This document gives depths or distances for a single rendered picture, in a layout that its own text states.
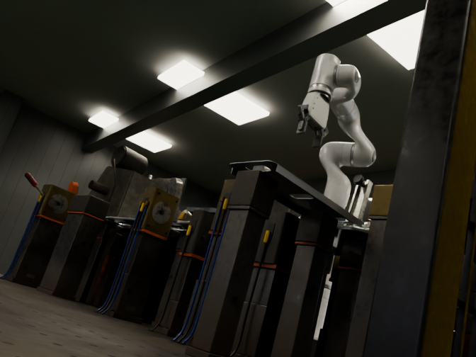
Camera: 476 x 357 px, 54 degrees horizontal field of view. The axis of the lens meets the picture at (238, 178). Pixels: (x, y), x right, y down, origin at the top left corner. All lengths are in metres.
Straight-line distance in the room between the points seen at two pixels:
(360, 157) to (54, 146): 7.05
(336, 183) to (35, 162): 6.96
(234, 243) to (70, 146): 7.96
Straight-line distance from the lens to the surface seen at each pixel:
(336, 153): 1.98
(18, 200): 8.33
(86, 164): 8.65
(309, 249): 0.85
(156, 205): 1.27
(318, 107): 1.59
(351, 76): 1.63
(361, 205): 1.27
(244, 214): 0.72
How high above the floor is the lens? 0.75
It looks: 17 degrees up
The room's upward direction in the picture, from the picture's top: 16 degrees clockwise
